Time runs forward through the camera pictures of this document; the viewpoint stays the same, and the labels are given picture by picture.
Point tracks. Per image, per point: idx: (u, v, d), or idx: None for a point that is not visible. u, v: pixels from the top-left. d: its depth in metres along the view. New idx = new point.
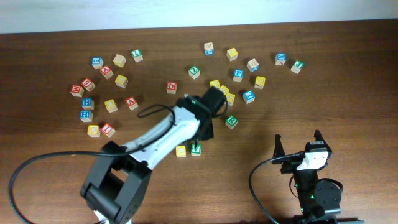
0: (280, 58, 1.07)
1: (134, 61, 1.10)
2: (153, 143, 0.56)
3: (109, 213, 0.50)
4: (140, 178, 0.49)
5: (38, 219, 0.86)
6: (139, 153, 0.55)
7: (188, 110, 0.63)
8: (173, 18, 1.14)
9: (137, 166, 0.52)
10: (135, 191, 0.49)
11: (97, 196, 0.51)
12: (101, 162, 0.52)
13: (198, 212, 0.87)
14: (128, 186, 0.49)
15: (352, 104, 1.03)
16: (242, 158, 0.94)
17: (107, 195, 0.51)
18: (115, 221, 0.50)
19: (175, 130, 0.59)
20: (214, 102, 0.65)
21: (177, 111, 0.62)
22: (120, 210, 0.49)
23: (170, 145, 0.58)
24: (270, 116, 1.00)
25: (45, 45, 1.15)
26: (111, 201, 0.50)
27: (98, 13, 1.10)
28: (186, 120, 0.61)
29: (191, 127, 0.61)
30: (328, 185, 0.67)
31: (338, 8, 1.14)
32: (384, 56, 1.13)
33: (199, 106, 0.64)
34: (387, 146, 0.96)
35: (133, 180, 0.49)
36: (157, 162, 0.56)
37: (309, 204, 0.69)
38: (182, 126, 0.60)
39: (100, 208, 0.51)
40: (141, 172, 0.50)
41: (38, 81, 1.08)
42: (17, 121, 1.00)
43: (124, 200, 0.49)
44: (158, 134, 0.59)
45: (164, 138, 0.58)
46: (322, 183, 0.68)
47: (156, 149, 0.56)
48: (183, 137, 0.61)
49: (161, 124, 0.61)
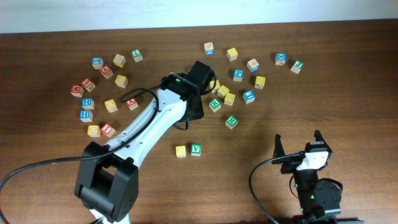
0: (281, 58, 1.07)
1: (133, 61, 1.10)
2: (137, 137, 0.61)
3: (105, 210, 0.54)
4: (127, 177, 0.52)
5: (38, 219, 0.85)
6: (124, 150, 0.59)
7: (173, 91, 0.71)
8: (173, 18, 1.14)
9: (122, 163, 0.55)
10: (123, 190, 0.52)
11: (92, 195, 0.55)
12: (87, 164, 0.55)
13: (198, 212, 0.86)
14: (117, 186, 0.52)
15: (352, 104, 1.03)
16: (242, 158, 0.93)
17: (101, 192, 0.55)
18: (113, 216, 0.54)
19: (159, 117, 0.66)
20: (201, 79, 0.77)
21: (161, 96, 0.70)
22: (115, 206, 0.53)
23: (156, 132, 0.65)
24: (271, 116, 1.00)
25: (45, 45, 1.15)
26: (104, 199, 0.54)
27: (97, 13, 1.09)
28: (171, 103, 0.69)
29: (178, 109, 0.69)
30: (328, 185, 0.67)
31: (338, 8, 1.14)
32: (384, 56, 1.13)
33: (184, 84, 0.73)
34: (388, 146, 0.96)
35: (120, 180, 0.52)
36: (143, 153, 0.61)
37: (309, 205, 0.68)
38: (168, 111, 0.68)
39: (95, 205, 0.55)
40: (126, 170, 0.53)
41: (38, 81, 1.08)
42: (17, 121, 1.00)
43: (116, 198, 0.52)
44: (141, 126, 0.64)
45: (147, 130, 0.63)
46: (322, 183, 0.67)
47: (141, 142, 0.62)
48: (168, 122, 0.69)
49: (143, 116, 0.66)
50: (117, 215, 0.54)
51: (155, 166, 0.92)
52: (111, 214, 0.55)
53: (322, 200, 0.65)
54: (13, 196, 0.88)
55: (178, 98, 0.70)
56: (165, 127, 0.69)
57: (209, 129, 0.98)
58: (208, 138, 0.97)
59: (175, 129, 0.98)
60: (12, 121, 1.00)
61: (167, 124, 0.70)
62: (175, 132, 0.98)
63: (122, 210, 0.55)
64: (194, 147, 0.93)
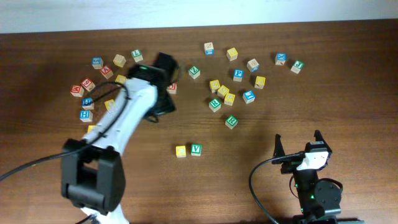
0: (280, 58, 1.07)
1: (133, 61, 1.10)
2: (113, 125, 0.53)
3: (94, 204, 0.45)
4: (111, 162, 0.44)
5: (38, 219, 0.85)
6: (101, 140, 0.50)
7: (140, 79, 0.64)
8: (173, 18, 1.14)
9: (103, 152, 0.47)
10: (111, 178, 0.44)
11: (76, 193, 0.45)
12: (64, 160, 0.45)
13: (198, 212, 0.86)
14: (102, 175, 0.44)
15: (352, 104, 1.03)
16: (242, 158, 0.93)
17: (84, 186, 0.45)
18: (106, 208, 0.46)
19: (130, 106, 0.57)
20: (167, 65, 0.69)
21: (129, 86, 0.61)
22: (106, 198, 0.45)
23: (131, 120, 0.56)
24: (270, 116, 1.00)
25: (45, 45, 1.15)
26: (91, 193, 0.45)
27: (97, 13, 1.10)
28: (141, 89, 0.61)
29: (150, 94, 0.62)
30: (328, 185, 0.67)
31: (337, 8, 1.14)
32: (384, 56, 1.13)
33: (149, 71, 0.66)
34: (388, 146, 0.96)
35: (104, 167, 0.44)
36: (123, 141, 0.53)
37: (309, 204, 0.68)
38: (137, 99, 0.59)
39: (82, 202, 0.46)
40: (110, 157, 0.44)
41: (38, 81, 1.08)
42: (17, 121, 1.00)
43: (105, 187, 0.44)
44: (113, 116, 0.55)
45: (122, 117, 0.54)
46: (322, 183, 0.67)
47: (117, 130, 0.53)
48: (141, 108, 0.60)
49: (116, 107, 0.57)
50: (109, 206, 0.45)
51: None
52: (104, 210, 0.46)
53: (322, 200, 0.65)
54: (13, 196, 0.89)
55: (147, 84, 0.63)
56: (136, 117, 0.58)
57: (209, 129, 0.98)
58: (208, 138, 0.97)
59: (175, 129, 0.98)
60: (12, 121, 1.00)
61: (138, 115, 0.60)
62: (175, 132, 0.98)
63: (114, 201, 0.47)
64: (194, 147, 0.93)
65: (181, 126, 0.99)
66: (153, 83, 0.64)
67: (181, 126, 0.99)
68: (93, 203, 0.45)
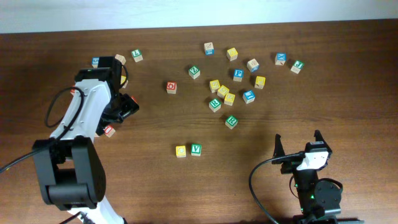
0: (281, 58, 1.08)
1: (134, 61, 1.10)
2: (76, 117, 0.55)
3: (80, 196, 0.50)
4: (84, 147, 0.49)
5: (38, 219, 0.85)
6: (68, 134, 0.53)
7: (89, 79, 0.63)
8: (173, 18, 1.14)
9: (73, 141, 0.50)
10: (88, 162, 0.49)
11: (60, 191, 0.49)
12: (40, 160, 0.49)
13: (198, 212, 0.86)
14: (79, 162, 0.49)
15: (352, 104, 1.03)
16: (242, 158, 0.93)
17: (67, 184, 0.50)
18: (91, 196, 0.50)
19: (88, 100, 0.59)
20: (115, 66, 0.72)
21: (79, 84, 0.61)
22: (89, 183, 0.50)
23: (92, 112, 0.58)
24: (270, 116, 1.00)
25: (45, 45, 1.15)
26: (73, 186, 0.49)
27: (97, 13, 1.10)
28: (92, 86, 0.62)
29: (102, 89, 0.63)
30: (328, 185, 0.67)
31: (337, 8, 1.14)
32: (384, 56, 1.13)
33: (96, 72, 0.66)
34: (388, 146, 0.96)
35: (78, 154, 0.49)
36: (89, 132, 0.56)
37: (309, 204, 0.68)
38: (93, 93, 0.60)
39: (68, 199, 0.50)
40: (81, 142, 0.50)
41: (38, 81, 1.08)
42: (17, 121, 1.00)
43: (84, 174, 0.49)
44: (74, 110, 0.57)
45: (84, 111, 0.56)
46: (322, 183, 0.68)
47: (82, 121, 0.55)
48: (98, 104, 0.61)
49: (73, 104, 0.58)
50: (94, 194, 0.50)
51: (155, 166, 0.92)
52: (90, 198, 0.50)
53: (322, 200, 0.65)
54: (13, 196, 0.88)
55: (97, 81, 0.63)
56: (97, 112, 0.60)
57: (209, 129, 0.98)
58: (208, 138, 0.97)
59: (175, 129, 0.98)
60: (12, 121, 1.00)
61: (99, 109, 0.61)
62: (175, 132, 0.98)
63: (97, 189, 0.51)
64: (194, 147, 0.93)
65: (181, 126, 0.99)
66: (104, 79, 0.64)
67: (181, 126, 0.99)
68: (78, 193, 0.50)
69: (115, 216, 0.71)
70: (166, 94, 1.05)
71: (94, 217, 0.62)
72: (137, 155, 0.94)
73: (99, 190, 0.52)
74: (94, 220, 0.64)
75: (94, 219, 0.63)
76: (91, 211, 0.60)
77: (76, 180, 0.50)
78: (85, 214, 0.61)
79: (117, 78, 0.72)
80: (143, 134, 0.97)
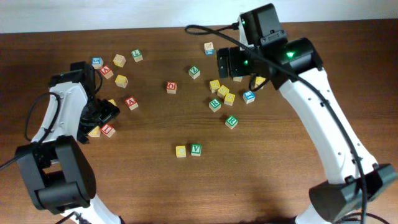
0: None
1: (134, 61, 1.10)
2: (56, 119, 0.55)
3: (71, 195, 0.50)
4: (68, 145, 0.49)
5: (39, 219, 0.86)
6: (51, 136, 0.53)
7: (63, 82, 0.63)
8: (173, 18, 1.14)
9: (55, 141, 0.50)
10: (74, 160, 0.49)
11: (51, 193, 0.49)
12: (24, 166, 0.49)
13: (198, 212, 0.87)
14: (66, 161, 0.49)
15: (353, 104, 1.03)
16: (241, 158, 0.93)
17: (56, 186, 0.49)
18: (83, 194, 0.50)
19: (65, 102, 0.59)
20: (89, 68, 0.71)
21: (54, 89, 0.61)
22: (78, 182, 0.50)
23: (71, 113, 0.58)
24: (271, 116, 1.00)
25: (44, 44, 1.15)
26: (63, 187, 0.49)
27: (97, 14, 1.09)
28: (67, 89, 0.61)
29: (78, 91, 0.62)
30: (270, 14, 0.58)
31: (338, 9, 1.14)
32: (384, 56, 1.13)
33: (69, 76, 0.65)
34: (388, 146, 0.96)
35: (63, 153, 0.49)
36: (71, 132, 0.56)
37: (279, 55, 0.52)
38: (69, 95, 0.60)
39: (60, 201, 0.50)
40: (64, 141, 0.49)
41: (37, 81, 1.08)
42: (17, 122, 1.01)
43: (73, 173, 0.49)
44: (52, 113, 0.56)
45: (63, 112, 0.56)
46: (263, 15, 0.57)
47: (62, 122, 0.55)
48: (76, 105, 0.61)
49: (50, 108, 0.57)
50: (85, 191, 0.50)
51: (155, 167, 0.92)
52: (81, 196, 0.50)
53: (299, 42, 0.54)
54: (13, 197, 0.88)
55: (72, 83, 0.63)
56: (76, 112, 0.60)
57: (209, 128, 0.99)
58: (208, 139, 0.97)
59: (176, 129, 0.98)
60: (13, 121, 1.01)
61: (77, 110, 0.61)
62: (175, 132, 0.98)
63: (87, 186, 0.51)
64: (194, 147, 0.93)
65: (181, 126, 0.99)
66: (78, 81, 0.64)
67: (181, 126, 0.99)
68: (69, 193, 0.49)
69: (111, 218, 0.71)
70: (166, 94, 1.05)
71: (89, 217, 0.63)
72: (137, 155, 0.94)
73: (89, 186, 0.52)
74: (90, 219, 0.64)
75: (89, 218, 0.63)
76: (86, 211, 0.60)
77: (64, 181, 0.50)
78: (79, 214, 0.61)
79: (91, 80, 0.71)
80: (143, 134, 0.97)
